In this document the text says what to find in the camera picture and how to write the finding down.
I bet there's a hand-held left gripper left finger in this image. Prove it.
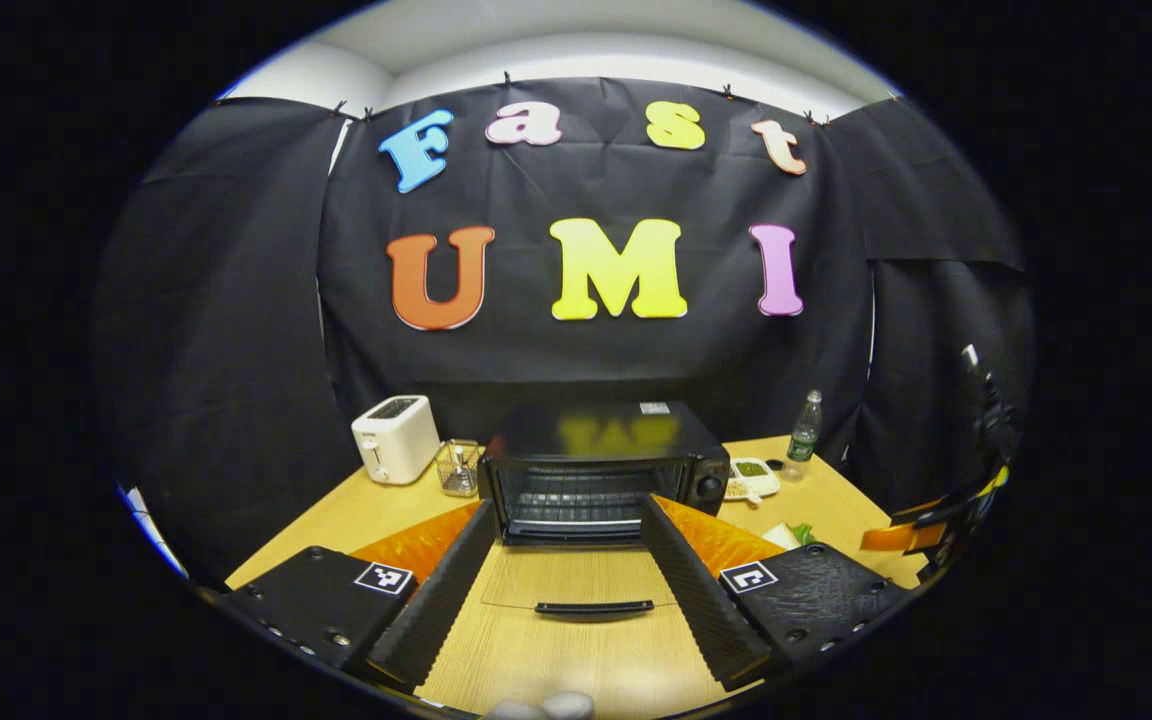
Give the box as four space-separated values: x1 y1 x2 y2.
224 499 498 693

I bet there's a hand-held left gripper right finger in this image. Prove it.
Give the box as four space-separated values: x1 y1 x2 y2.
639 494 914 694

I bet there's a black electric oven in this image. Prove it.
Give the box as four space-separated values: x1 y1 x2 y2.
476 400 733 623

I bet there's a clear plastic water bottle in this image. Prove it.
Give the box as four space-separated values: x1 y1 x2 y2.
785 389 825 482

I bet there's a white divided dish with beans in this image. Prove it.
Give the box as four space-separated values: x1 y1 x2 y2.
724 457 783 505

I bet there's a white toaster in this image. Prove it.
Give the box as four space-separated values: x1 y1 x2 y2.
350 394 443 487

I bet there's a black backdrop cloth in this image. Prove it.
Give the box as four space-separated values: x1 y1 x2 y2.
96 75 1037 586

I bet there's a wire mesh basket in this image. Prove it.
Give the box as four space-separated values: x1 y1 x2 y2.
433 438 486 499

